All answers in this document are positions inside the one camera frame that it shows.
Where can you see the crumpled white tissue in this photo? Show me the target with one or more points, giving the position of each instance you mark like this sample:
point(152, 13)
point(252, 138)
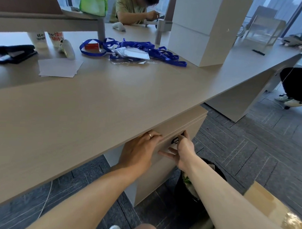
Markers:
point(119, 26)

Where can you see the person's left hand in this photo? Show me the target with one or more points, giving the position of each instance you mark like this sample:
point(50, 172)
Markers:
point(135, 153)

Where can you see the small silver key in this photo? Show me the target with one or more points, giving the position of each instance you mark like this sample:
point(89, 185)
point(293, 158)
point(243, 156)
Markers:
point(175, 140)

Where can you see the person's right forearm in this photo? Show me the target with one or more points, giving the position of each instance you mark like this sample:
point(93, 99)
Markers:
point(236, 213)

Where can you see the black stapler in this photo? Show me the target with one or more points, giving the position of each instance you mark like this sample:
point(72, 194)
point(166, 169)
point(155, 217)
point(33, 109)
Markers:
point(14, 52)

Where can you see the black trash bin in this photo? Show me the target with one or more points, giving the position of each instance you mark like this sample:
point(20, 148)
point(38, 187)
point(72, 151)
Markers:
point(186, 197)

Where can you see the red card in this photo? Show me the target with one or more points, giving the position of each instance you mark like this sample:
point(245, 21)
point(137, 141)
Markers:
point(91, 47)

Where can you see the white paper sheets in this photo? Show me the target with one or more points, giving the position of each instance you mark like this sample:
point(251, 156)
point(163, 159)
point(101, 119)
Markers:
point(59, 68)

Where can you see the grey metal post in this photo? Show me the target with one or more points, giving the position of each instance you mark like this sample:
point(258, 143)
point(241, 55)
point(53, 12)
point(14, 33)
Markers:
point(162, 29)

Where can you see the clear badge holders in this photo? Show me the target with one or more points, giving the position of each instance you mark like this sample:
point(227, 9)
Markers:
point(131, 54)

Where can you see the person's left forearm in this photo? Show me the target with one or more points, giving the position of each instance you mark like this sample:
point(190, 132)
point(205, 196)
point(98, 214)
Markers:
point(84, 203)

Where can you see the beige drawer cabinet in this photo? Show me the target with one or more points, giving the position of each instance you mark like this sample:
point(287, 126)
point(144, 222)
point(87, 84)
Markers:
point(183, 122)

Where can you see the white paper cup red print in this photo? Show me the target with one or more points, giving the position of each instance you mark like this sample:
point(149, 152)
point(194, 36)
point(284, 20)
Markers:
point(55, 37)
point(38, 38)

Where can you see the brown cardboard box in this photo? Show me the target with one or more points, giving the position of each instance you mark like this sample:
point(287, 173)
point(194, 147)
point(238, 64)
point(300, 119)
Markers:
point(275, 210)

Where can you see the flat black bar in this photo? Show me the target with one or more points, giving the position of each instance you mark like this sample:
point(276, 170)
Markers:
point(258, 52)

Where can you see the person's left fingers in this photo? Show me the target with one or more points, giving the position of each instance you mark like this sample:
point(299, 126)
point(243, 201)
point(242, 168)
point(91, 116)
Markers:
point(152, 138)

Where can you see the white frame chair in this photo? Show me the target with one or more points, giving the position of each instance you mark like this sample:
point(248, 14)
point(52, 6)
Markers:
point(266, 25)

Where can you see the green and white bag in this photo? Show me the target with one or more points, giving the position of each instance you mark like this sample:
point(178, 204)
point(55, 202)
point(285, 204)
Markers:
point(93, 5)

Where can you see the grey device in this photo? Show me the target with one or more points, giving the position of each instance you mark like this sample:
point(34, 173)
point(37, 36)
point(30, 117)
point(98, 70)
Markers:
point(293, 40)

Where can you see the tall white box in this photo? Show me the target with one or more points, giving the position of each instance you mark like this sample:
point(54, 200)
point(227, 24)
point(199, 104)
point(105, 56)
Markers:
point(204, 29)

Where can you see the grey raised desk shelf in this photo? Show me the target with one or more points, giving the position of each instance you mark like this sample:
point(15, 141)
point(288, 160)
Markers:
point(44, 21)

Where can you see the person's right thumb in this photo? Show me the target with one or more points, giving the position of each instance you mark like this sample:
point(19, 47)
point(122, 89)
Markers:
point(185, 137)

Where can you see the person's right hand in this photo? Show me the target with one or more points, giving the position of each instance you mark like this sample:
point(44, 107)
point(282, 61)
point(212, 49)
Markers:
point(187, 153)

